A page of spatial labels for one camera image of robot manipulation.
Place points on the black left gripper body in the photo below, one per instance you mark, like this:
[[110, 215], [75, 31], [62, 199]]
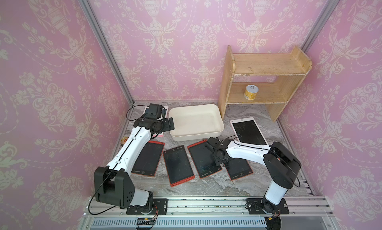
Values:
[[164, 124]]

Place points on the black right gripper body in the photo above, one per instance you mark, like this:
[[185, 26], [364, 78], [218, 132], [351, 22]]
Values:
[[217, 160]]

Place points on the pink writing tablet rainbow screen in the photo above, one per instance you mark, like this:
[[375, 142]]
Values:
[[163, 110]]

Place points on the red black newsmy tablet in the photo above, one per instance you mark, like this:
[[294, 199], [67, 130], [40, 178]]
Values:
[[148, 160], [238, 168]]

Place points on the pink writing tablet dark screen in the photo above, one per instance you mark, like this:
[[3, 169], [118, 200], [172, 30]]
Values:
[[248, 132]]

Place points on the red black Newsmy tablet top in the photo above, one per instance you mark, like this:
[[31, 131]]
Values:
[[148, 160]]

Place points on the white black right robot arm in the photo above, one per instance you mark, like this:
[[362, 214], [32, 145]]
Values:
[[281, 164]]

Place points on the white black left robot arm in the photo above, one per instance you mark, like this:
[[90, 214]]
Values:
[[113, 184]]

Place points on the white plastic storage box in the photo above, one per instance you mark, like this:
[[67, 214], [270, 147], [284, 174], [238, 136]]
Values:
[[196, 122]]

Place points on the round tin left side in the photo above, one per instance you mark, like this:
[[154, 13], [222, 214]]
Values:
[[123, 140]]

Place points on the yellow white tin can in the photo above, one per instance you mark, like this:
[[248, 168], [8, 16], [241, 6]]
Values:
[[251, 92]]

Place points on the wooden shelf unit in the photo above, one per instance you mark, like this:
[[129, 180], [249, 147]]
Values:
[[277, 75]]

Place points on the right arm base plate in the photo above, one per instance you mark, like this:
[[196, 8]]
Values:
[[260, 206]]

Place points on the aluminium front rail frame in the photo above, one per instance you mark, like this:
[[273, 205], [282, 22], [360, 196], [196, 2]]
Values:
[[216, 213]]

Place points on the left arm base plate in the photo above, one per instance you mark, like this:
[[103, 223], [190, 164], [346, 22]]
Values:
[[155, 206]]

